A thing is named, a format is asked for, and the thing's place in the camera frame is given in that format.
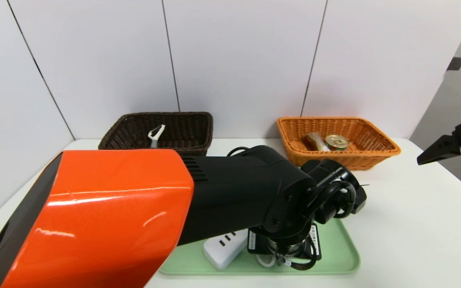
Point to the dark wall fixture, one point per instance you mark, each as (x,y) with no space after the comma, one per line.
(455,64)

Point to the green plastic tray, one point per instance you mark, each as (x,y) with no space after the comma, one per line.
(334,256)

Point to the orange wicker basket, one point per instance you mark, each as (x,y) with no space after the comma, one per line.
(334,160)

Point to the chocolate pack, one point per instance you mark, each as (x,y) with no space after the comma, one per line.
(315,142)

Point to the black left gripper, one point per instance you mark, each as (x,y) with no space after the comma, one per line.
(313,242)

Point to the dark brown wicker basket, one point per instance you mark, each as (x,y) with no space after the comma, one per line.
(190,124)

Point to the tin can with gold lid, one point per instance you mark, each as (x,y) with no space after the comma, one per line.
(337,142)

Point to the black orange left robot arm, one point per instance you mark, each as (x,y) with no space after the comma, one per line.
(114,216)

